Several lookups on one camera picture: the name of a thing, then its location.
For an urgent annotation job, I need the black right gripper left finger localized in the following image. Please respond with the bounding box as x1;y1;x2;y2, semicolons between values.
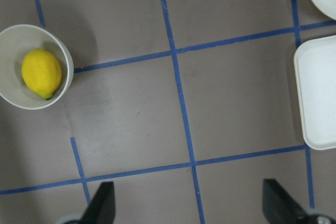
80;182;116;224

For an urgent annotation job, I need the yellow lemon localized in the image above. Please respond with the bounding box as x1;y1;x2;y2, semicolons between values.
21;48;62;100

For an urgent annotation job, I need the cream ceramic bowl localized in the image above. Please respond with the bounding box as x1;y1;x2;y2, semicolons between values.
1;24;74;110

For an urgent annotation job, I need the white rectangular tray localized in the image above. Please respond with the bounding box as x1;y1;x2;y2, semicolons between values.
293;36;335;150

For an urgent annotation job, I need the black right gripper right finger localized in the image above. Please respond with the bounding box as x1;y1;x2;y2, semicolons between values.
262;179;312;224

